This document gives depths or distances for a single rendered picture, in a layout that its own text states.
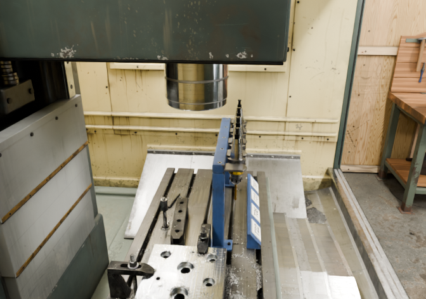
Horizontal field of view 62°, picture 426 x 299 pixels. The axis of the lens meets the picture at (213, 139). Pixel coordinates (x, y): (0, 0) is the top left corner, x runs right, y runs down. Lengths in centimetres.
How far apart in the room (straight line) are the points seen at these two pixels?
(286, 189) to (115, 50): 136
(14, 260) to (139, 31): 64
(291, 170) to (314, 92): 45
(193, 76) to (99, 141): 146
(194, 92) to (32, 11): 38
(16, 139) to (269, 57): 63
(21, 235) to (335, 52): 157
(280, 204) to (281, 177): 17
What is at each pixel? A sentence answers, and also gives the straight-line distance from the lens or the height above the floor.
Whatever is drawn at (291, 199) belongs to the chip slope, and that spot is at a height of 74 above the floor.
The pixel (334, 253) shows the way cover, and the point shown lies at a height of 73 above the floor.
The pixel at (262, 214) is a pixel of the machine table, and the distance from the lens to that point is 148.
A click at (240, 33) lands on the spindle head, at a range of 75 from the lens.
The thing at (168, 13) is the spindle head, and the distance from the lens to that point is 76.
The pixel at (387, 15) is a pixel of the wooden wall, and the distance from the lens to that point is 364.
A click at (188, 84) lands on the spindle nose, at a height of 153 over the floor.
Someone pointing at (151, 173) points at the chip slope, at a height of 79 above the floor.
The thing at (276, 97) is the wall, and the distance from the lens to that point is 195.
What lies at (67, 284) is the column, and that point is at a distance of 138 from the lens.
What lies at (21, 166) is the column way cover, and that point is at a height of 133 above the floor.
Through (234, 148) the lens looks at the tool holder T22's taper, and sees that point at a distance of 115.
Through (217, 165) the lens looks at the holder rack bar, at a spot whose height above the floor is 123.
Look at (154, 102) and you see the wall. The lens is 202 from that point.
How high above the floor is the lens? 172
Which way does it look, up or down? 22 degrees down
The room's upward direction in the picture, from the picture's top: straight up
